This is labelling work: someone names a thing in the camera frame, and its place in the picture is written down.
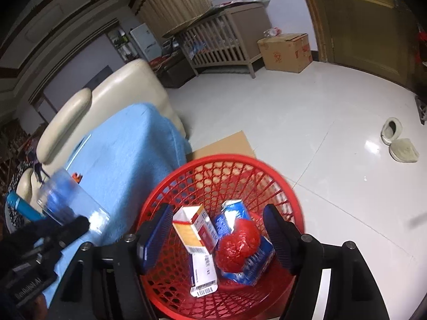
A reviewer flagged flat cardboard sheet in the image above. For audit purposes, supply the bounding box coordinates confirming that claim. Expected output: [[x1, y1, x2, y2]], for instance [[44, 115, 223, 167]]
[[185, 131, 257, 164]]

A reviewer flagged wooden door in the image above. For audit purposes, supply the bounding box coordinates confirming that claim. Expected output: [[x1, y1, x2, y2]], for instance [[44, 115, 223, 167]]
[[295, 0, 427, 94]]

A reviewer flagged white refrigerator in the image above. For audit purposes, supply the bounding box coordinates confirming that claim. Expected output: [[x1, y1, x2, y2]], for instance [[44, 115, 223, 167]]
[[129, 23, 164, 64]]

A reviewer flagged brown cardboard box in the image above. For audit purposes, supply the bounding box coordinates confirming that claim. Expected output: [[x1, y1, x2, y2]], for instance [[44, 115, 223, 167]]
[[257, 33, 313, 74]]

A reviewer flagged dark wall screen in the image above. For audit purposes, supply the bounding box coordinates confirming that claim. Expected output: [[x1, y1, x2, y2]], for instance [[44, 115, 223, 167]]
[[83, 65, 112, 89]]

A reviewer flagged beige curtain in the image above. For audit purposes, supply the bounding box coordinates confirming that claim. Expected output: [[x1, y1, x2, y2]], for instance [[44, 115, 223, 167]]
[[128, 0, 214, 39]]

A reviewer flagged cluttered wooden shelf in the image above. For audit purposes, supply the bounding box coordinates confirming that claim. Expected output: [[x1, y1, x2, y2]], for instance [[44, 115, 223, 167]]
[[0, 120, 34, 190]]

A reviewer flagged clear plastic container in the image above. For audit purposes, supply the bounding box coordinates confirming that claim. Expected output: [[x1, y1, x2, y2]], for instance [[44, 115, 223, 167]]
[[37, 168, 110, 237]]

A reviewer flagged display cabinet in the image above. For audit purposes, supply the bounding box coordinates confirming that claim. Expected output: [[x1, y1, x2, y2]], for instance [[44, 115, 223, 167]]
[[107, 27, 137, 64]]

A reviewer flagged red hanging ornament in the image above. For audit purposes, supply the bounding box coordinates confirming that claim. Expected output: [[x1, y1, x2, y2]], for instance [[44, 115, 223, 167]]
[[415, 23, 427, 64]]

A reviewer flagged wooden crib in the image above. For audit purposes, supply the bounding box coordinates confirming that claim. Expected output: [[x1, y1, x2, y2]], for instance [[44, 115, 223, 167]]
[[162, 0, 272, 79]]

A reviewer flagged grey lattice block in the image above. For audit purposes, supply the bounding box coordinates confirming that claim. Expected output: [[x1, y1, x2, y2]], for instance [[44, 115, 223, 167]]
[[414, 95, 427, 122]]

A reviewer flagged blue thermos bottle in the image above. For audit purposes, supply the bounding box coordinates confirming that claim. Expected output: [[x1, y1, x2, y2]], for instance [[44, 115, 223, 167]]
[[6, 191, 45, 222]]

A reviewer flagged blue white snack packet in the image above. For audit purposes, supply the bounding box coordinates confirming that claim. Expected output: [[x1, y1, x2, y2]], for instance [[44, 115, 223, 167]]
[[213, 199, 276, 286]]

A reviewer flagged pale slipper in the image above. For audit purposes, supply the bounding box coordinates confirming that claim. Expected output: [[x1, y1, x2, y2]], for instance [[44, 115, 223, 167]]
[[382, 117, 403, 145], [389, 138, 420, 164]]

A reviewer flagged cream leather sofa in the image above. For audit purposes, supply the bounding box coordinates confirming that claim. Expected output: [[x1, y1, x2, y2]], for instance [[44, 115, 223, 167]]
[[15, 58, 187, 204]]

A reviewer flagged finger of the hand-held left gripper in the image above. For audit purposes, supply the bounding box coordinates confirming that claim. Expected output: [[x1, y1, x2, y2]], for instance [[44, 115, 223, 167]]
[[45, 187, 79, 222], [57, 216, 90, 244]]

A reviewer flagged red plastic lattice basket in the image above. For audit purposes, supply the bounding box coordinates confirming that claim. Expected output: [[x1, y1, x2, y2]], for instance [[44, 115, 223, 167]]
[[135, 153, 304, 320]]

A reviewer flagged yellow and white medicine box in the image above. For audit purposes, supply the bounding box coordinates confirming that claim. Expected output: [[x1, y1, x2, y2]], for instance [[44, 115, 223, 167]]
[[172, 204, 221, 255]]

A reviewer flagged blue tablecloth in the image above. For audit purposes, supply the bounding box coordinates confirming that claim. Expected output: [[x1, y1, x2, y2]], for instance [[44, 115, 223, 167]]
[[43, 103, 192, 307]]

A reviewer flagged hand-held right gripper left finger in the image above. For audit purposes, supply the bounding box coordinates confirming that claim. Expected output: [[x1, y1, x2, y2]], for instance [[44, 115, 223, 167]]
[[50, 203, 174, 320]]

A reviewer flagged dark side table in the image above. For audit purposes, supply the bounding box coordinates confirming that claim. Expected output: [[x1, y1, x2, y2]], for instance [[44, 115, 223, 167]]
[[152, 57, 199, 89]]

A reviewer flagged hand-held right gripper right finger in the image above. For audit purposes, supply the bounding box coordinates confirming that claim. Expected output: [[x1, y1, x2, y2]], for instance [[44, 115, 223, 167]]
[[263, 204, 389, 320]]

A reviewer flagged red plastic bag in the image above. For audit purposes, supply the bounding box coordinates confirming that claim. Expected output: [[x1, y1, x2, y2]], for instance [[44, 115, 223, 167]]
[[216, 222, 261, 273]]

